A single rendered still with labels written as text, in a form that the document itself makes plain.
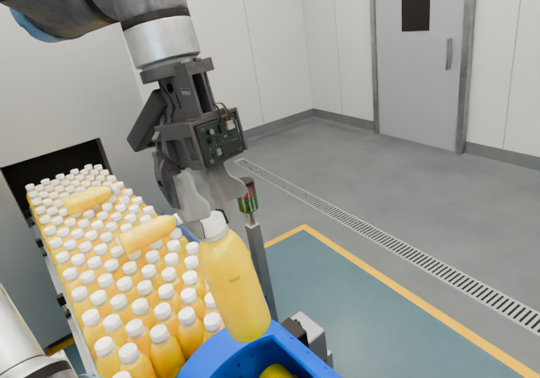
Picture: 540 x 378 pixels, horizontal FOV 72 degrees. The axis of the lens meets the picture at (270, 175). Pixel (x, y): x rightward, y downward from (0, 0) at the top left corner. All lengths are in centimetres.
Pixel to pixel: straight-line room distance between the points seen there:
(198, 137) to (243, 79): 502
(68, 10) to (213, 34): 476
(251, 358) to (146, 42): 60
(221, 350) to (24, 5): 55
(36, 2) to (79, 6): 4
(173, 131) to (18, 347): 31
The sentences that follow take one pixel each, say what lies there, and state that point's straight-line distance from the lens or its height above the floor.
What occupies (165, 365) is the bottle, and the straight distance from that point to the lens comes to 98.
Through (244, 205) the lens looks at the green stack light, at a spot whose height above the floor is 119.
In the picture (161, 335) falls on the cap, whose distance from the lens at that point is 94.
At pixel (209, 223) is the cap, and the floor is 150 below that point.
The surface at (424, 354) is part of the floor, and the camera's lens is 226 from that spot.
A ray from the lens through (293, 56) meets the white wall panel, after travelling 584.
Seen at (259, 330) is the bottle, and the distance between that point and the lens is 58.
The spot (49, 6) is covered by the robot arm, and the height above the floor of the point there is 177.
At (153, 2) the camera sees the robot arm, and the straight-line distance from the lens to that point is 42.
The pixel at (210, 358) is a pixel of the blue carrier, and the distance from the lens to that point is 68.
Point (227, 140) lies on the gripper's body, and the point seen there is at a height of 161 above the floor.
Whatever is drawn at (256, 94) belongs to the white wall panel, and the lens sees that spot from 553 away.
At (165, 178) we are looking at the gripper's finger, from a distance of 45.
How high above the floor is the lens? 173
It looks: 24 degrees down
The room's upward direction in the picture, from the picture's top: 9 degrees counter-clockwise
